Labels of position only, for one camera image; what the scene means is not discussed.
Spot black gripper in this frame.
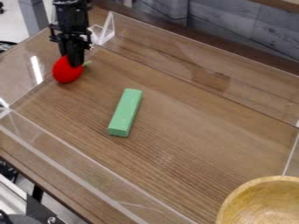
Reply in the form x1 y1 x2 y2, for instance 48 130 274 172
50 24 92 67

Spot red plush fruit green leaves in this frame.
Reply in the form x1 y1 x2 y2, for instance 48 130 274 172
51 55 92 84

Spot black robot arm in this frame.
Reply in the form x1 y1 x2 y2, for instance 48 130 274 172
50 0 92 67

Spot green rectangular block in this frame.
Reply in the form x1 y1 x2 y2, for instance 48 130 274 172
107 88 143 137

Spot wooden bowl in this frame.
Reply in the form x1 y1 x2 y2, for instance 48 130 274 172
215 176 299 224

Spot clear acrylic tray enclosure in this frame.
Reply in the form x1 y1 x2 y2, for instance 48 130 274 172
0 15 299 224

